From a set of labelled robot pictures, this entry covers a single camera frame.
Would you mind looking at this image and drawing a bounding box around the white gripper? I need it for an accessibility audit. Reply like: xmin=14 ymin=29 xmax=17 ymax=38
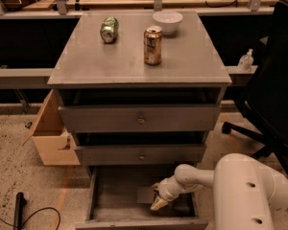
xmin=150 ymin=176 xmax=184 ymax=211

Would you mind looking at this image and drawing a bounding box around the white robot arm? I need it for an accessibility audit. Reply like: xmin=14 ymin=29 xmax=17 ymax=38
xmin=151 ymin=153 xmax=288 ymax=230

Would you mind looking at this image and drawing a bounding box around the grey open bottom drawer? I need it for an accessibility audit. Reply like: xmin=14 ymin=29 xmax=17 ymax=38
xmin=75 ymin=164 xmax=208 ymax=230

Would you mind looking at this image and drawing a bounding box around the grey middle drawer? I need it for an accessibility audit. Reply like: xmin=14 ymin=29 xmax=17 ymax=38
xmin=75 ymin=145 xmax=206 ymax=166

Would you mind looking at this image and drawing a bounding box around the grey top drawer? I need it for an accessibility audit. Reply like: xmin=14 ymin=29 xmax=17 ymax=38
xmin=59 ymin=104 xmax=220 ymax=133

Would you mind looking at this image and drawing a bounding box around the grey drawer cabinet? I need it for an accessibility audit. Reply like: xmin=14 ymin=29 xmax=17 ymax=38
xmin=47 ymin=11 xmax=232 ymax=177

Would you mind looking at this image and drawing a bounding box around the black cylinder tool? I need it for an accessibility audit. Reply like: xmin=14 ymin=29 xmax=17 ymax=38
xmin=13 ymin=192 xmax=27 ymax=230

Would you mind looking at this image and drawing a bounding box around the black office chair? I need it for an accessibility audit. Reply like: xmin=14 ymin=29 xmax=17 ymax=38
xmin=221 ymin=0 xmax=288 ymax=211

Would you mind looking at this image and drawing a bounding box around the gold soda can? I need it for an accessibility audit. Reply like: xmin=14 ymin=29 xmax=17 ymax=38
xmin=144 ymin=25 xmax=162 ymax=65

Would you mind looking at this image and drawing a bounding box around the green soda can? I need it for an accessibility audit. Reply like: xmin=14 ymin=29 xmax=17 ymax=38
xmin=100 ymin=16 xmax=119 ymax=43

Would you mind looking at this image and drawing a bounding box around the white bowl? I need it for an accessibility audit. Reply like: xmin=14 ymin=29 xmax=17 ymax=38
xmin=153 ymin=11 xmax=183 ymax=35

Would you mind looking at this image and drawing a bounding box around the black floor cable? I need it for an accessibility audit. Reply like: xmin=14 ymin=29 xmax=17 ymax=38
xmin=0 ymin=206 xmax=61 ymax=230

